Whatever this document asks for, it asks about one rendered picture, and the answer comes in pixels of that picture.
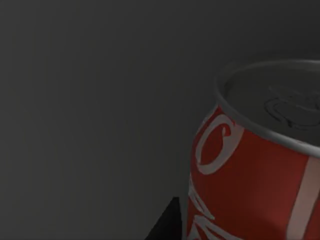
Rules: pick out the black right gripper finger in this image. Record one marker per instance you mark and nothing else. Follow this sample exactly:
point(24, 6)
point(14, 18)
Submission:
point(170, 222)

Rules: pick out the red and white can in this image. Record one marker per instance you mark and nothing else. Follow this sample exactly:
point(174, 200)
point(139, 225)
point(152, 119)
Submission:
point(252, 180)

